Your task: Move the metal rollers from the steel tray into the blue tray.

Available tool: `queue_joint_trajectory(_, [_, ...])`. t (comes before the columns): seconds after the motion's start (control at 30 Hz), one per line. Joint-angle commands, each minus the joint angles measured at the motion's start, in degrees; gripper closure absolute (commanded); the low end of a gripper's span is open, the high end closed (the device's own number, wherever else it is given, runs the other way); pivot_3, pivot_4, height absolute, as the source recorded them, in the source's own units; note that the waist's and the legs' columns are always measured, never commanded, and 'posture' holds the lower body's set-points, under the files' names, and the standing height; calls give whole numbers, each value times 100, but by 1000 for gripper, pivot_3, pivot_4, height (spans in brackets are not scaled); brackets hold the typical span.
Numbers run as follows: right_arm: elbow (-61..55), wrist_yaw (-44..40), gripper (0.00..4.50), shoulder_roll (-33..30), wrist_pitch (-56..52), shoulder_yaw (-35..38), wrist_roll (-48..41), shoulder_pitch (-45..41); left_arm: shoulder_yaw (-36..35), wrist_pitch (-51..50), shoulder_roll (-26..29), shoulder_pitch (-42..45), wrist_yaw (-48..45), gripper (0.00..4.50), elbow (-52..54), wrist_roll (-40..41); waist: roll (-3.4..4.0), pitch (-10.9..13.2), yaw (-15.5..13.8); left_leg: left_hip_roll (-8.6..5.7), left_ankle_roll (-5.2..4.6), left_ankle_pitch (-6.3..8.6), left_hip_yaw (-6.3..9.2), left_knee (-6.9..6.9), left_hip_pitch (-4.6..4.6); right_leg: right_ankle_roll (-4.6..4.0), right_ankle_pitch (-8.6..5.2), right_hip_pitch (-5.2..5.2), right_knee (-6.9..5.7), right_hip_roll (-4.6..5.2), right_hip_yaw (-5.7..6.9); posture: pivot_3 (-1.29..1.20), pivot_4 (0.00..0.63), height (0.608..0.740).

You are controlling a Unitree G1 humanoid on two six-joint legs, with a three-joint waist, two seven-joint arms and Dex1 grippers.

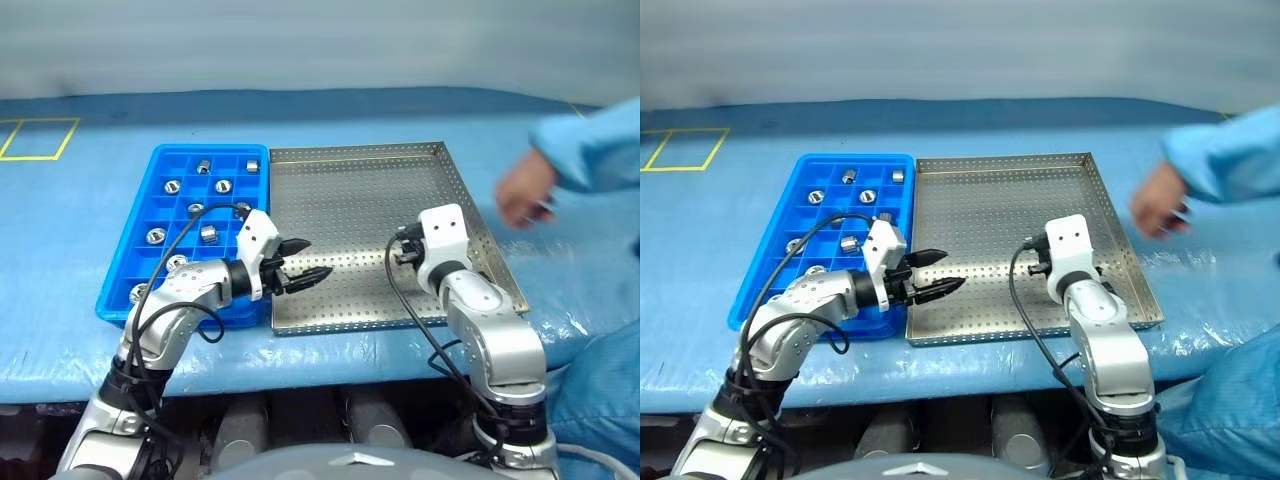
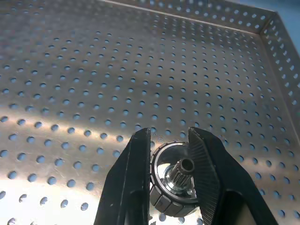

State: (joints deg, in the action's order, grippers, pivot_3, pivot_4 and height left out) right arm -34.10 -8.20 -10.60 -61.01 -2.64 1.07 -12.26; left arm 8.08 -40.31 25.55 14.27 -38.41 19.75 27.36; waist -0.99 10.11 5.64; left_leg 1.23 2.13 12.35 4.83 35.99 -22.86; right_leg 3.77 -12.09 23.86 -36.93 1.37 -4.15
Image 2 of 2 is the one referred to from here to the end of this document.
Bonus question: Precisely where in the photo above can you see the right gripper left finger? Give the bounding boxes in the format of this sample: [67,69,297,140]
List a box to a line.
[93,127,151,225]

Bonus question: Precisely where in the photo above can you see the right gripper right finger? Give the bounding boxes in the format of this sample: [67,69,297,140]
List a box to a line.
[188,127,280,225]

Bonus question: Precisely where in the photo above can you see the metal nut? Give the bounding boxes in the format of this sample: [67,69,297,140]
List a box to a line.
[149,142,200,218]

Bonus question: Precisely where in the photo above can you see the perforated metal tray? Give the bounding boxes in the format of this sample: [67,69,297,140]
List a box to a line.
[0,0,300,225]

